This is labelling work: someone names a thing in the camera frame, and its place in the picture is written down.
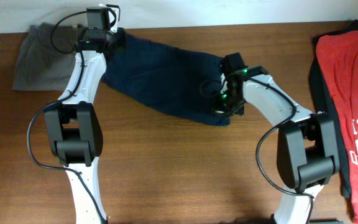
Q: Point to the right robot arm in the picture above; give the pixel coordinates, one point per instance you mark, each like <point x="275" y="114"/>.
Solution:
<point x="307" y="155"/>

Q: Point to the folded grey shorts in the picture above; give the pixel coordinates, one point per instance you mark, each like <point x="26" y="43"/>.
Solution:
<point x="45" y="62"/>

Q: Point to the navy blue shorts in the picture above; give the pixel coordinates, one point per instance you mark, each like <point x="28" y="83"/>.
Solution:
<point x="170" y="80"/>

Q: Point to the black garment under pile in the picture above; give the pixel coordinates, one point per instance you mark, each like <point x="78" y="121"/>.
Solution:
<point x="323" y="102"/>

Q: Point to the red printed t-shirt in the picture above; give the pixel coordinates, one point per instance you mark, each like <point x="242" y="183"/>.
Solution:
<point x="338" y="59"/>

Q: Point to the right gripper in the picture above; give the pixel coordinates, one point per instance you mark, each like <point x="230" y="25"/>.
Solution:
<point x="217" y="109"/>

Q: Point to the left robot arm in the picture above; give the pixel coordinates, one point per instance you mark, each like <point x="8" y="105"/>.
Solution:
<point x="73" y="129"/>

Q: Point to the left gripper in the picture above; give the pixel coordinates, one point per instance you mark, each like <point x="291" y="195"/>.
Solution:
<point x="114" y="46"/>

